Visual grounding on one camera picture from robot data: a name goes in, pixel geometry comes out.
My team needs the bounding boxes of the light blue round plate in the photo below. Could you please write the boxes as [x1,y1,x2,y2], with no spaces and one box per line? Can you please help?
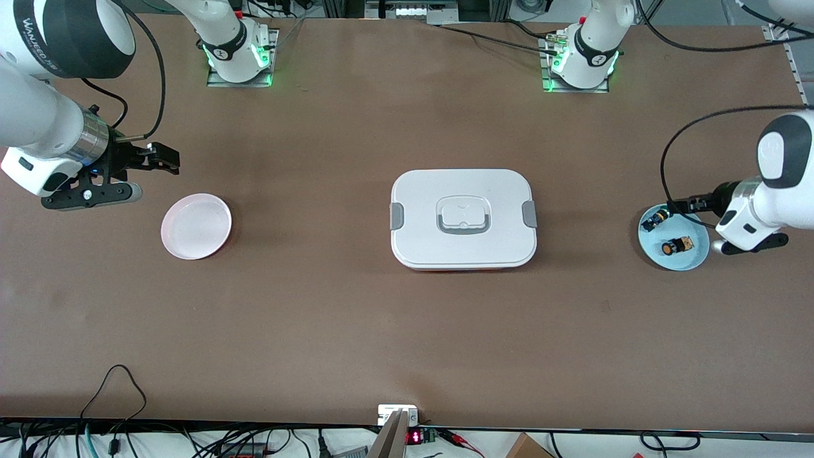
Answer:
[637,203,710,272]

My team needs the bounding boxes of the pink round plate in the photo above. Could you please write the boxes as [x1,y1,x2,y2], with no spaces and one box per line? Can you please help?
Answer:
[160,193,233,261]

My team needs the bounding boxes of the white lidded container box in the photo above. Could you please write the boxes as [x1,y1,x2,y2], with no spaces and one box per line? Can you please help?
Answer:
[389,169,539,272]

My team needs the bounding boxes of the white power strip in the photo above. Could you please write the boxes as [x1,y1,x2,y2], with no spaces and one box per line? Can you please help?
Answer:
[366,0,460,26]

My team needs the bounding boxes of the brown cardboard box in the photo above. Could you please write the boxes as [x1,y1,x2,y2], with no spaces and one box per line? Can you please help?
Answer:
[506,433,555,458]

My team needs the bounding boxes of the black power adapter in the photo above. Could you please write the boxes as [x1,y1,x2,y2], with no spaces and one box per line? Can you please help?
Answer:
[216,443,268,458]

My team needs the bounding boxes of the red clip lead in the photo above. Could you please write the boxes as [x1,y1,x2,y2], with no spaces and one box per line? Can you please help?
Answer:
[439,429,485,458]

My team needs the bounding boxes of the grey metal bar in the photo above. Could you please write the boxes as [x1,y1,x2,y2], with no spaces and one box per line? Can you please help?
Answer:
[368,409,411,458]

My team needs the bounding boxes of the green push-button switch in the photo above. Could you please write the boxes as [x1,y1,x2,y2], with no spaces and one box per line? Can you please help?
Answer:
[641,208,673,233]

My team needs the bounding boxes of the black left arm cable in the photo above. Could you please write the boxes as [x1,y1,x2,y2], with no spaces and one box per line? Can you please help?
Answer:
[636,0,814,207]

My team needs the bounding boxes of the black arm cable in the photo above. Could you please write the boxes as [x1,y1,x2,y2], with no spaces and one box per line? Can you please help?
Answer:
[79,0,167,142]
[636,0,814,207]

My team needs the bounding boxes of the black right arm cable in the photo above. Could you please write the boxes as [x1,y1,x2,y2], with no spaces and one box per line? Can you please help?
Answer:
[79,0,167,142]

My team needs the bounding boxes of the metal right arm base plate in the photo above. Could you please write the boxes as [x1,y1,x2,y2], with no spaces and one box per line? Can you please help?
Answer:
[206,27,280,88]

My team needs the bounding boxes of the aluminium frame rail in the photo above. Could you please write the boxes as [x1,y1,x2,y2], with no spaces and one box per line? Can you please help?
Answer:
[762,22,811,106]

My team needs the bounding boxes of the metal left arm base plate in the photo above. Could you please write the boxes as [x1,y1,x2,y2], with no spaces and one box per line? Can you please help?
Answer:
[541,29,611,94]

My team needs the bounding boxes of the thin black looped cable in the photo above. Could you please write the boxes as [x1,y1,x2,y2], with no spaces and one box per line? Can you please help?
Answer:
[79,364,148,424]

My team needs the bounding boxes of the small white mount block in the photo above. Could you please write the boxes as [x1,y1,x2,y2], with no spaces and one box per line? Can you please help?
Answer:
[378,405,419,427]

